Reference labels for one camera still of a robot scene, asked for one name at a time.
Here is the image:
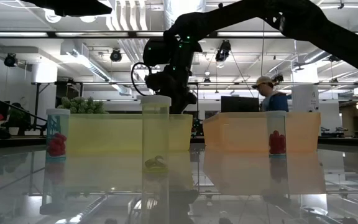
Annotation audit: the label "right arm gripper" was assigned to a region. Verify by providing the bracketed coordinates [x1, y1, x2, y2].
[144, 51, 198, 114]

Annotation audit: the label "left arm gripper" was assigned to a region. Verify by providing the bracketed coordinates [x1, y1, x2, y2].
[20, 0, 113, 17]

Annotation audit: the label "yellow medicine bottle olive pills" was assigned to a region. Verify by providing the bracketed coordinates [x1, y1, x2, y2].
[140, 95, 172, 174]

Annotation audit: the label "pale teal bottle red pills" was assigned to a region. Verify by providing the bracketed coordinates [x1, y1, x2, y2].
[265, 111, 288, 156]

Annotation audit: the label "blue medicine bottle red pills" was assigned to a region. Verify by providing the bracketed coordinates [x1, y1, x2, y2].
[45, 108, 71, 161]

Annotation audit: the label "orange plastic bin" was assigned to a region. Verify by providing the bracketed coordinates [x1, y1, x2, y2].
[202, 111, 321, 153]

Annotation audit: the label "yellow plastic bin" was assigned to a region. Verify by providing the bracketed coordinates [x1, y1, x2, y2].
[67, 113, 194, 154]

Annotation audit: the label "black overhead light bar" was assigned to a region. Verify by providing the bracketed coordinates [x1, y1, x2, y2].
[0, 30, 358, 39]

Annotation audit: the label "black computer monitor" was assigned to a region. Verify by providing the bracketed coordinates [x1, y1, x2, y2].
[221, 95, 260, 113]

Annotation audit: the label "person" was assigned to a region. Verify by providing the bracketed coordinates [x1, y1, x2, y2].
[252, 75, 291, 112]

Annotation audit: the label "green succulent plant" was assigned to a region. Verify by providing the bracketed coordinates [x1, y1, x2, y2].
[57, 96, 107, 114]

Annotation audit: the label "small dark monitor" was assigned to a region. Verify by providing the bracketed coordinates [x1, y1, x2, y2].
[0, 100, 11, 122]

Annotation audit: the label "potted green plant white pot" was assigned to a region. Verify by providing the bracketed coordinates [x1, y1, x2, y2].
[7, 108, 26, 136]

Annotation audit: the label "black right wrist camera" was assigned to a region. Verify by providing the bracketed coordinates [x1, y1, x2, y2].
[143, 39, 171, 67]

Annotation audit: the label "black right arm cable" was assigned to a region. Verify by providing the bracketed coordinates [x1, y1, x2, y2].
[131, 62, 152, 96]

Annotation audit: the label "silver ventilation duct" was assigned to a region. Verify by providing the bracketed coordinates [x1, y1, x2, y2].
[163, 0, 207, 30]

